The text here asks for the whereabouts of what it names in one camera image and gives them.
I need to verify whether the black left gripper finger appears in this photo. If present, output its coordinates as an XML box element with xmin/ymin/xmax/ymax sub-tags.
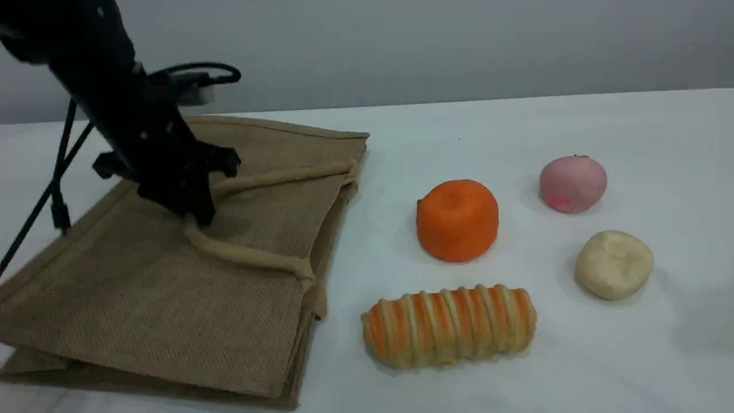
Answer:
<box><xmin>195</xmin><ymin>190</ymin><xmax>217</xmax><ymax>228</ymax></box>
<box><xmin>170</xmin><ymin>194</ymin><xmax>198</xmax><ymax>219</ymax></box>

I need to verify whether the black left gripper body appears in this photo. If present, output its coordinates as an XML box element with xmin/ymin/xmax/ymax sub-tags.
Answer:
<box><xmin>92</xmin><ymin>86</ymin><xmax>241</xmax><ymax>202</ymax></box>

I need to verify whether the brown jute bag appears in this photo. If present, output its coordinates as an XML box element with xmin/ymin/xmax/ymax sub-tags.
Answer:
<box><xmin>0</xmin><ymin>115</ymin><xmax>370</xmax><ymax>411</ymax></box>

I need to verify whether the pink toy peach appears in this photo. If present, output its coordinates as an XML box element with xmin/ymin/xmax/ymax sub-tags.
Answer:
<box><xmin>539</xmin><ymin>154</ymin><xmax>608</xmax><ymax>214</ymax></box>

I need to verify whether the orange toy persimmon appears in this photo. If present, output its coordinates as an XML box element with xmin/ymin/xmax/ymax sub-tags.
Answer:
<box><xmin>416</xmin><ymin>179</ymin><xmax>499</xmax><ymax>263</ymax></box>

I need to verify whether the striped toy bread loaf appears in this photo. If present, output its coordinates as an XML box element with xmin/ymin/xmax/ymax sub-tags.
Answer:
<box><xmin>361</xmin><ymin>284</ymin><xmax>538</xmax><ymax>371</ymax></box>

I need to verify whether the beige round toy bun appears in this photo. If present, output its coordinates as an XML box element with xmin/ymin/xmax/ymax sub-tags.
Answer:
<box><xmin>575</xmin><ymin>230</ymin><xmax>654</xmax><ymax>301</ymax></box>

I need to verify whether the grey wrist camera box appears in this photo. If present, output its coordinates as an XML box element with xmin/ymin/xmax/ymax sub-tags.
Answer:
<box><xmin>167</xmin><ymin>71</ymin><xmax>216</xmax><ymax>107</ymax></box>

